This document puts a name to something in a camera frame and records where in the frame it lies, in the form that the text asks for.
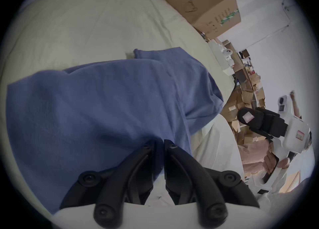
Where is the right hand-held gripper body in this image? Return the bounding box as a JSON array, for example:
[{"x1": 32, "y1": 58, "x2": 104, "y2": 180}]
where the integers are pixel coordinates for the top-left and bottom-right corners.
[{"x1": 254, "y1": 95, "x2": 311, "y2": 195}]

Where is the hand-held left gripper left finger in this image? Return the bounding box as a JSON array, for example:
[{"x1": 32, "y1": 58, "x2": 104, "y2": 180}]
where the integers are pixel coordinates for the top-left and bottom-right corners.
[{"x1": 60, "y1": 139, "x2": 164, "y2": 226}]

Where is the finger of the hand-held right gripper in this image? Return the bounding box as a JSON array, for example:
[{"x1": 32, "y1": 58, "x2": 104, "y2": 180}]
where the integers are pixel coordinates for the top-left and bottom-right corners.
[{"x1": 237, "y1": 108, "x2": 266, "y2": 130}]

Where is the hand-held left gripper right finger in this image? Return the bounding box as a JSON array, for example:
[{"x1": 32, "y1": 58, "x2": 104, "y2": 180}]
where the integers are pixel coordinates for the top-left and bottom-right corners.
[{"x1": 163, "y1": 140, "x2": 260, "y2": 227}]

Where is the blue shirt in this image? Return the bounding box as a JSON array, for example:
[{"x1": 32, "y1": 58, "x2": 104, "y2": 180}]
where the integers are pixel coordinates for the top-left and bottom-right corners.
[{"x1": 5, "y1": 47, "x2": 225, "y2": 215}]

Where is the person's right hand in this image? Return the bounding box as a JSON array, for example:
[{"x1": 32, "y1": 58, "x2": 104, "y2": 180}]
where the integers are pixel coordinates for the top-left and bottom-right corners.
[{"x1": 263, "y1": 151, "x2": 291, "y2": 174}]

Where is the pile of cardboard cartons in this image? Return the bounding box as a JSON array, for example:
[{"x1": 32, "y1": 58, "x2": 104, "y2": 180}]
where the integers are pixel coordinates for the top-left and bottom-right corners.
[{"x1": 219, "y1": 40, "x2": 268, "y2": 146}]

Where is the white box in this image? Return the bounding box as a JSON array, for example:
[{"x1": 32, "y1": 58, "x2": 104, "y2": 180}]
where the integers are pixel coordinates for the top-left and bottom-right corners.
[{"x1": 208, "y1": 38, "x2": 236, "y2": 76}]

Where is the large brown cardboard carton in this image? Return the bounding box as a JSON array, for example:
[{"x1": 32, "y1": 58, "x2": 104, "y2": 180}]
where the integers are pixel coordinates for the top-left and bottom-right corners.
[{"x1": 161, "y1": 0, "x2": 242, "y2": 40}]

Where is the bed with pale green sheet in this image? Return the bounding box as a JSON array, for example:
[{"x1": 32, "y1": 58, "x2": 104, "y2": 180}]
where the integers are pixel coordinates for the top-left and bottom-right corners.
[{"x1": 0, "y1": 0, "x2": 237, "y2": 223}]

